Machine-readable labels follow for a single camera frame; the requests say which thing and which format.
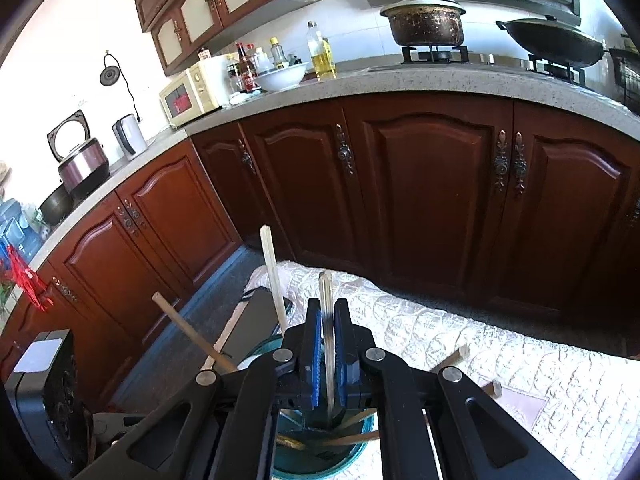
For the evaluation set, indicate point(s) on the yellow cooking oil bottle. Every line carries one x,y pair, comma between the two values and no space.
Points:
322,57

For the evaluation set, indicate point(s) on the black round wall hanging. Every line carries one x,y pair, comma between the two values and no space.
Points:
109,76

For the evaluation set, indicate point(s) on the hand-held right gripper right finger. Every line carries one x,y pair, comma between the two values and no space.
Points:
341,370

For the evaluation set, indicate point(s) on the white quilted tablecloth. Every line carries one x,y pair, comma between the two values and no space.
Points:
450,320

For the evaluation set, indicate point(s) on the cream microwave oven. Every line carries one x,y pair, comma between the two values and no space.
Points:
187,95

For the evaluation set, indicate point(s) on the teal rimmed white utensil holder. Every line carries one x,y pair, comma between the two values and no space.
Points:
320,462

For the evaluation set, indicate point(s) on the maroon rice cooker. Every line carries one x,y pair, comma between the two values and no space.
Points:
82,165

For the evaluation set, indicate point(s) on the dark cooking pot with lid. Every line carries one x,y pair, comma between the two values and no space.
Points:
425,22

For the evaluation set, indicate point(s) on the white condiment bottle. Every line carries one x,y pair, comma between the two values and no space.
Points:
262,62

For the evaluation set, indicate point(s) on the white paper roll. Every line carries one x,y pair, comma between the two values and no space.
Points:
217,80

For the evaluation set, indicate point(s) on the small black pot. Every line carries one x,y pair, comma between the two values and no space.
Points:
55,207

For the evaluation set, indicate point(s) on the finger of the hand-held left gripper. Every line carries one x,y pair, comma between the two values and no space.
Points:
117,425

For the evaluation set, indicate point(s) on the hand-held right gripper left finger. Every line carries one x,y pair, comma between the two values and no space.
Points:
314,360

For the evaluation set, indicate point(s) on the black wok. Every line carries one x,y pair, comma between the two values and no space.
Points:
555,42

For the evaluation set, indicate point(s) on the dark sauce bottle red cap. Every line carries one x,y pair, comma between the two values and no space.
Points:
246,70

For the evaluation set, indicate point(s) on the grey stone countertop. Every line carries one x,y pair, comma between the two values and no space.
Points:
450,79

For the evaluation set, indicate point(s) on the white electric kettle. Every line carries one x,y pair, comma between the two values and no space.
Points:
130,137

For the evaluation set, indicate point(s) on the clear bottle yellow cap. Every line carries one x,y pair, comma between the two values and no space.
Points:
279,55

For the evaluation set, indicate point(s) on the wooden chopstick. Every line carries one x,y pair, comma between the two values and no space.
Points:
327,310
195,332
492,388
272,280

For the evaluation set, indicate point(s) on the gas stove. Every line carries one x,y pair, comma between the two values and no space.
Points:
435,55

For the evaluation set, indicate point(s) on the wooden upper cabinet glass doors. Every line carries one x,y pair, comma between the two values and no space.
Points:
200,5

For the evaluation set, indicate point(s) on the red-brown wooden lower cabinets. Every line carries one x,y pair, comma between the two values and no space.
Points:
425,185

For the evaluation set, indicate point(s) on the white ceramic bowl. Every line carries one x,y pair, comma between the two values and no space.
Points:
282,79

